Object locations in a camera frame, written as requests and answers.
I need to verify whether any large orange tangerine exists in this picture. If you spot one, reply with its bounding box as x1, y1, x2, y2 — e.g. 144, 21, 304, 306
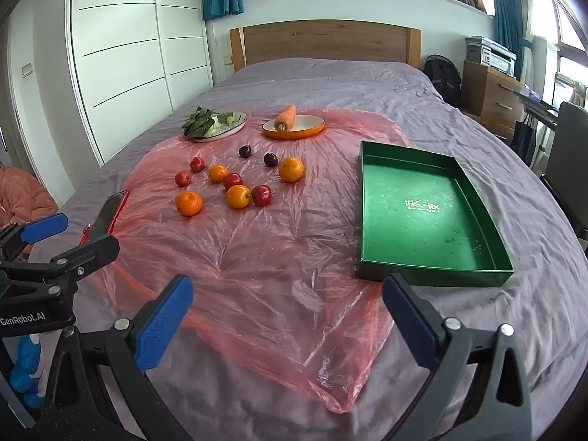
278, 157, 306, 183

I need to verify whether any pink plastic sheet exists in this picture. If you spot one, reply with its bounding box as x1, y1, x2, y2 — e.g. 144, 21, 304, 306
80, 108, 414, 414

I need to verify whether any patterned plate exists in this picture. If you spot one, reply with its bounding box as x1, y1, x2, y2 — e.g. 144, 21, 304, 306
190, 111, 248, 142

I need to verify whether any orange rimmed dish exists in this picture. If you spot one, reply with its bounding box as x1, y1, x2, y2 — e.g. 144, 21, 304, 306
262, 115, 327, 141

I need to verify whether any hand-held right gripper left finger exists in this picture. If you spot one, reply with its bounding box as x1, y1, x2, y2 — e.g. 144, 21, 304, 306
37, 275, 194, 441

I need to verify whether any blue white cloth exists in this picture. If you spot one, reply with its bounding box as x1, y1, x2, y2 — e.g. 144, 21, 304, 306
10, 334, 47, 407

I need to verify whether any carrot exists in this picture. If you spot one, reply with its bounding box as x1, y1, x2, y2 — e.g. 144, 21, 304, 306
275, 104, 298, 132

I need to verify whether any desk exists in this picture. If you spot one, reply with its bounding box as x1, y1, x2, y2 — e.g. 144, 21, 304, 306
513, 87, 561, 125

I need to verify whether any white wardrobe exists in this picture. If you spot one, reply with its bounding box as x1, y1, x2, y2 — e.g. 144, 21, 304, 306
7, 0, 214, 168

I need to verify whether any wooden dresser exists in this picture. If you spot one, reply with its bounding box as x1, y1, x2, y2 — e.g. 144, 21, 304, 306
462, 60, 524, 141

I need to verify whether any wooden headboard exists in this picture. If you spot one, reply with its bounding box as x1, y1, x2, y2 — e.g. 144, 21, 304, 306
230, 19, 422, 73

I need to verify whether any bed with purple sheet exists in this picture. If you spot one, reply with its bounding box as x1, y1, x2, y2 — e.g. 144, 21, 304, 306
28, 57, 588, 441

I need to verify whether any smartphone in red case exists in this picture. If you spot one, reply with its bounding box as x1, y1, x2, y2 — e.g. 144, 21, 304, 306
80, 190, 130, 245

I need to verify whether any pink quilted blanket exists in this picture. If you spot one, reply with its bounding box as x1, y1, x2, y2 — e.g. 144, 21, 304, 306
0, 168, 58, 258

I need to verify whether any green tray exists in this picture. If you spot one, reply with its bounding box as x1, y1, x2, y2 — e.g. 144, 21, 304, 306
356, 141, 514, 288

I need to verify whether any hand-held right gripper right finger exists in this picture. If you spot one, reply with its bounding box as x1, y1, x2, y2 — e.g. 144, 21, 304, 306
382, 273, 534, 441

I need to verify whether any dark blue bag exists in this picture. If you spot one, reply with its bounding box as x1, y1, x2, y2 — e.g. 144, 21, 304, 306
510, 115, 538, 164

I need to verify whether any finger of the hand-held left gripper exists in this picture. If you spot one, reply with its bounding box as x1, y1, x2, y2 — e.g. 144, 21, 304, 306
0, 233, 121, 295
0, 214, 69, 262

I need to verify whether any green bok choy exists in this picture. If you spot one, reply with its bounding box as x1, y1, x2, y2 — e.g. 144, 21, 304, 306
182, 107, 216, 139

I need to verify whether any black backpack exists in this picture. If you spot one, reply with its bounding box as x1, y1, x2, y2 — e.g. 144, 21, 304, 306
423, 54, 462, 107

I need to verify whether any white printer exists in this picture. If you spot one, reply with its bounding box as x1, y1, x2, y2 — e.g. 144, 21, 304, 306
465, 35, 517, 75

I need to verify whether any window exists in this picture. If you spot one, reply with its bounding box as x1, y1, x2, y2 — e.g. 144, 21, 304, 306
533, 0, 588, 102

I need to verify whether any grey office chair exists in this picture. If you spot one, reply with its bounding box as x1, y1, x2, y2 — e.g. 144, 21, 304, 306
539, 101, 588, 249

